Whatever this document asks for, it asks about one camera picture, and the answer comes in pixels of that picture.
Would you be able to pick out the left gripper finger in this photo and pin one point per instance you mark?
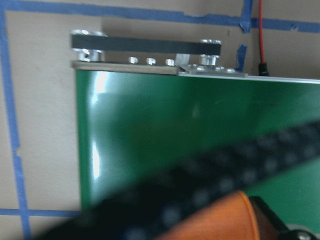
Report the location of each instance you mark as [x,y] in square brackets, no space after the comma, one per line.
[271,227]

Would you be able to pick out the plain orange cylinder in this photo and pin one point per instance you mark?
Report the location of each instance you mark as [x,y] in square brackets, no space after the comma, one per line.
[229,218]

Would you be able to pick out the green conveyor belt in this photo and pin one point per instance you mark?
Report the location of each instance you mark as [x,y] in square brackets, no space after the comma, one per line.
[158,142]

